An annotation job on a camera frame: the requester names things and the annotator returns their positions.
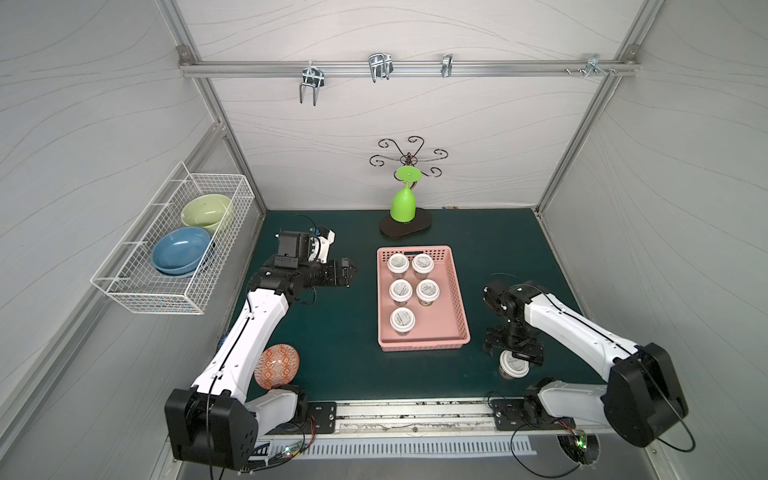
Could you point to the white wire wall basket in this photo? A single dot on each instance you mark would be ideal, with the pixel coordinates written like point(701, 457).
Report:
point(127, 275)

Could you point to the double metal hook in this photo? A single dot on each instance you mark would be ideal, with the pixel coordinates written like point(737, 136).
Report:
point(381, 66)
point(312, 79)

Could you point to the bronze scroll stand rod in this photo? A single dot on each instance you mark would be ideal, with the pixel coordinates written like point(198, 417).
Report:
point(411, 156)

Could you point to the single metal hook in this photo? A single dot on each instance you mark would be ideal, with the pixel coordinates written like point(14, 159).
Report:
point(446, 65)

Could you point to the double metal hook middle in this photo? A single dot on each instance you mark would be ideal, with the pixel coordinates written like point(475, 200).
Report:
point(381, 66)

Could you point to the green yogurt cup white lid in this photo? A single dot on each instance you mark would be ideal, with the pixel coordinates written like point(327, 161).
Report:
point(428, 292)

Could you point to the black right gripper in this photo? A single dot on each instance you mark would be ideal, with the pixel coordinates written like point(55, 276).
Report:
point(513, 346)

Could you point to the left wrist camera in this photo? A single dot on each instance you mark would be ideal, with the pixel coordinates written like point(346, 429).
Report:
point(298, 248)

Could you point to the aluminium top rail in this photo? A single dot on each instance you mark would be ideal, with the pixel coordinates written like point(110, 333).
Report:
point(402, 69)

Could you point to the yogurt cup table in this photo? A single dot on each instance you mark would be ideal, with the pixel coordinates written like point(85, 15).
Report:
point(402, 320)
point(511, 367)
point(400, 292)

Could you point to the double metal hook left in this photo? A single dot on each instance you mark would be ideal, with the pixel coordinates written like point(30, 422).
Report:
point(312, 79)

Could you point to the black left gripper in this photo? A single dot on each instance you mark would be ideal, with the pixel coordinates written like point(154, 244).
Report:
point(342, 272)

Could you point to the white slotted cable duct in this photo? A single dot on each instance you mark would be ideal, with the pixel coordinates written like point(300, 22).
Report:
point(420, 447)

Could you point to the blue bowl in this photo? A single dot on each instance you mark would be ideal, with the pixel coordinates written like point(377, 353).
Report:
point(180, 251)

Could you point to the light green bowl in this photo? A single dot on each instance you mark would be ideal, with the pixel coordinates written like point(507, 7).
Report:
point(212, 212)

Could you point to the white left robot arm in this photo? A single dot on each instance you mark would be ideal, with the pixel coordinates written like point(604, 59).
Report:
point(211, 422)

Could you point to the metal hook right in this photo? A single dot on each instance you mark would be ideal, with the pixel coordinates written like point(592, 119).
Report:
point(592, 68)

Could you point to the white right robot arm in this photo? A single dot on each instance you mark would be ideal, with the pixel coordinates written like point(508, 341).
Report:
point(640, 396)

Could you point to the dark oval stand base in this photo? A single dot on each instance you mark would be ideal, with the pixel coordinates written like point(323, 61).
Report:
point(394, 230)

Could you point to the green upside-down wine glass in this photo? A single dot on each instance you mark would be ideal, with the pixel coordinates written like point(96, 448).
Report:
point(403, 207)

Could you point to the pink plastic basket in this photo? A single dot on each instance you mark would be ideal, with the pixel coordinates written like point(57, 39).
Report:
point(441, 325)

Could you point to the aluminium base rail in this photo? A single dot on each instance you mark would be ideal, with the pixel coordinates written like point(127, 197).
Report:
point(483, 416)

